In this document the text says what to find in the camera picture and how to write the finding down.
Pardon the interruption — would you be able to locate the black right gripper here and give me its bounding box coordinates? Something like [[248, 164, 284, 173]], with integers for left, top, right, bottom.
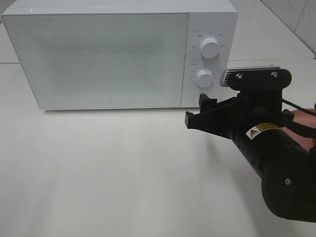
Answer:
[[185, 93, 249, 138]]

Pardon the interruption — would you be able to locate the round microwave door button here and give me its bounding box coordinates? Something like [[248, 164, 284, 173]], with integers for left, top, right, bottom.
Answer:
[[193, 92, 208, 107]]

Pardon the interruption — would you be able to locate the white microwave knob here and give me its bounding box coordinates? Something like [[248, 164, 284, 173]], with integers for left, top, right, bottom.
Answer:
[[199, 36, 220, 59], [195, 69, 214, 88]]

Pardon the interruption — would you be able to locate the pink round plate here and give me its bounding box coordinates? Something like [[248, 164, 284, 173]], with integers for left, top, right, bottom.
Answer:
[[282, 109, 316, 152]]

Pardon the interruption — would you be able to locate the white microwave door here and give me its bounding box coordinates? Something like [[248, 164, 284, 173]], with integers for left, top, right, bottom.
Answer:
[[3, 13, 188, 110]]

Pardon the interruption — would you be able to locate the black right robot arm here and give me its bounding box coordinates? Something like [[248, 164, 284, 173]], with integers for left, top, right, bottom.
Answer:
[[185, 91, 316, 222]]

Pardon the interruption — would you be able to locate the white microwave oven body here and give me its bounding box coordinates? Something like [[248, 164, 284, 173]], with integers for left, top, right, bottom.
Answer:
[[1, 0, 238, 110]]

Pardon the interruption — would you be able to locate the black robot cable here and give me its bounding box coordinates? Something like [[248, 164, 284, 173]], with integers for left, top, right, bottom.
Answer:
[[278, 97, 316, 138]]

